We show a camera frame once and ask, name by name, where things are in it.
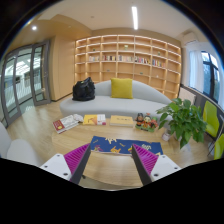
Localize red book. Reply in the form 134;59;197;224
53;120;65;134

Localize blue patterned towel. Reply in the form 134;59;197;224
90;136;163;155

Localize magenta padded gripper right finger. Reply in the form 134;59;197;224
132;144;180;185

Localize toy figurine set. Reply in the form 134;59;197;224
135;113;158;132

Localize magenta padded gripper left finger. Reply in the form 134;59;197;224
41;144;91;184

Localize green potted plant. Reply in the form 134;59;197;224
156;98;207;148

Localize window with white curtain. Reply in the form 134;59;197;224
181;42;224;107

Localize wooden bookshelf wall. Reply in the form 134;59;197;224
75;35;181;99

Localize open white magazine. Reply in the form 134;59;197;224
61;114;84;130

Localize white armchair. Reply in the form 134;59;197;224
0;122;43;167

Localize yellow book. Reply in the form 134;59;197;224
83;115;97;125

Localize yellow flat box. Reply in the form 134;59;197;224
110;115;134;127

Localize glass double door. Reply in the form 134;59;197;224
0;41;51;126

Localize ceiling light strip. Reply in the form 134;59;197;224
132;6;138;30

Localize green chair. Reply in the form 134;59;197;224
203;101;219;138

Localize black bag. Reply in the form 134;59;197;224
73;77;95;101

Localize white pink small book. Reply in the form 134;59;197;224
97;114;106;125

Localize grey curved sofa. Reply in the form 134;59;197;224
60;80;171;118

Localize yellow cushion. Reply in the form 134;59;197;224
111;78;133;99

